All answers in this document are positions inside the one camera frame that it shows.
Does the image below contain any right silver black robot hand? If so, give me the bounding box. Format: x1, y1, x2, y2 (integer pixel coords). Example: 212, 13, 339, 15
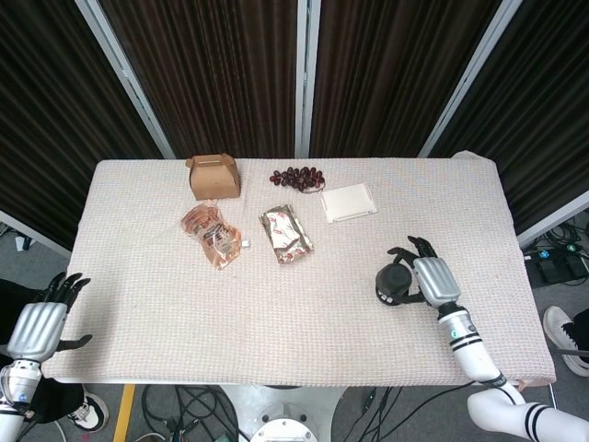
387, 235, 463, 308

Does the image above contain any orange snack pouch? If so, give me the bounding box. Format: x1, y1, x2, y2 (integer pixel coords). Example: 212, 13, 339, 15
178, 199, 253, 273

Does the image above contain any white and black sneaker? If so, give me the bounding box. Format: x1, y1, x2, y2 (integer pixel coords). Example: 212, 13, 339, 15
67, 390, 110, 433

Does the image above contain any brown cardboard gable box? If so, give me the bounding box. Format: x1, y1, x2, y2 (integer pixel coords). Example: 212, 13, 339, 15
185, 154, 241, 202

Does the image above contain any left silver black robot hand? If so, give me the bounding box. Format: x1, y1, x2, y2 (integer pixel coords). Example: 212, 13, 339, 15
6, 271, 93, 363

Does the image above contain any yellow floor tape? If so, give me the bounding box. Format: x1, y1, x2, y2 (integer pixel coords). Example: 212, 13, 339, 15
112, 384, 138, 442

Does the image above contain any white rectangular plastic tray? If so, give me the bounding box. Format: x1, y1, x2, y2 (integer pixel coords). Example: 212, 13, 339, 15
319, 182, 378, 225

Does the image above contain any silver snack pouch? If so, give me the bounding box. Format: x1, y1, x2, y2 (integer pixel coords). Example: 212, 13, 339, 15
257, 204, 318, 266

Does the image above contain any dark brown corrugated partition panel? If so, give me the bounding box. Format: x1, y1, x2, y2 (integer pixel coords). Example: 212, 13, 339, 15
308, 0, 502, 158
430, 0, 589, 236
0, 0, 165, 250
98, 0, 300, 160

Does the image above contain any white sneaker with black sock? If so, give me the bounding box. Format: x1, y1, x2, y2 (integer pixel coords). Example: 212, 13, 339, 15
542, 305, 589, 378

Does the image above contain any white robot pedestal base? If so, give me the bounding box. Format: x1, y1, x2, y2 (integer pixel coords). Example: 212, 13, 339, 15
220, 384, 351, 442

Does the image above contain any black trouser leg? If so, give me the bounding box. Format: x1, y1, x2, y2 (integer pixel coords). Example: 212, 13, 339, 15
27, 375, 87, 424

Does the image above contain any black cup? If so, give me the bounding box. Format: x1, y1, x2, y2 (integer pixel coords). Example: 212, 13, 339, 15
375, 262, 414, 300

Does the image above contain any beige waffle tablecloth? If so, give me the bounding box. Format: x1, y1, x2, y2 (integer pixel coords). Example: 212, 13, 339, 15
41, 150, 558, 387

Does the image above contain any black floor cable tangle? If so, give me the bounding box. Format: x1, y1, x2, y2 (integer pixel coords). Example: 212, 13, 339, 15
140, 385, 240, 442
353, 386, 415, 442

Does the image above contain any white partition post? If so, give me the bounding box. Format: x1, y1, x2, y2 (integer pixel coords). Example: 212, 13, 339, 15
514, 188, 589, 250
0, 209, 73, 259
294, 0, 322, 158
417, 0, 526, 158
75, 0, 177, 160

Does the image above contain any dark red grape bunch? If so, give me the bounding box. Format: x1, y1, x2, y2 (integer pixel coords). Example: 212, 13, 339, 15
269, 166, 327, 193

